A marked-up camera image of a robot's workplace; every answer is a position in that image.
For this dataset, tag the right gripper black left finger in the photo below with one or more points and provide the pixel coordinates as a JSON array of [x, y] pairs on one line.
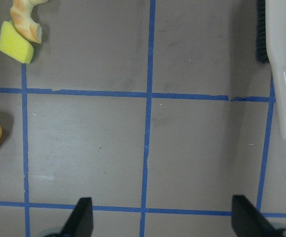
[[80, 222]]

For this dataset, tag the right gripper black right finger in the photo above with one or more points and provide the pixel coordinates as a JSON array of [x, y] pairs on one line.
[[247, 221]]

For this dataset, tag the yellow green sponge piece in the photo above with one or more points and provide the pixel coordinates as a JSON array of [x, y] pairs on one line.
[[14, 45]]

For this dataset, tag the white hand brush black bristles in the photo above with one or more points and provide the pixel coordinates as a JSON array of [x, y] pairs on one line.
[[271, 48]]

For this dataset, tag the toy croissant bread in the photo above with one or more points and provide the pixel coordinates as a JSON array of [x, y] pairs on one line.
[[21, 15]]

